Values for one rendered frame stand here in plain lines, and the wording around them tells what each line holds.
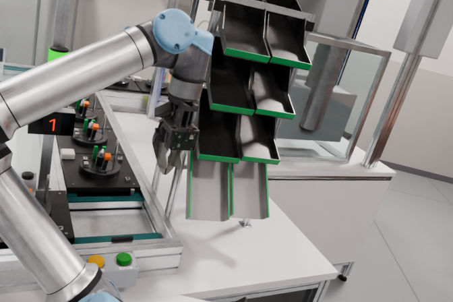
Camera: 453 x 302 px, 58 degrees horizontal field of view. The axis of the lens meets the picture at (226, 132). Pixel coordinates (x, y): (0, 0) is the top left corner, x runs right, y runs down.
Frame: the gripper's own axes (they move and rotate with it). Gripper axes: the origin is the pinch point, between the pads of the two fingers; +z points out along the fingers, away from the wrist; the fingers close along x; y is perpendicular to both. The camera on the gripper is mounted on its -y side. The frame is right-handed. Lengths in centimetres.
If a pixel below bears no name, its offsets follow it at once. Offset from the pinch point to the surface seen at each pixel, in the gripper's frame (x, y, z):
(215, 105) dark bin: 16.1, -12.2, -13.6
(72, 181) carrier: -15.0, -37.0, 25.7
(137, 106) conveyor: 33, -137, 34
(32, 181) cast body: -28.3, -17.9, 14.4
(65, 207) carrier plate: -18.5, -22.0, 25.7
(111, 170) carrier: -1.8, -41.2, 23.9
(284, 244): 58, -11, 37
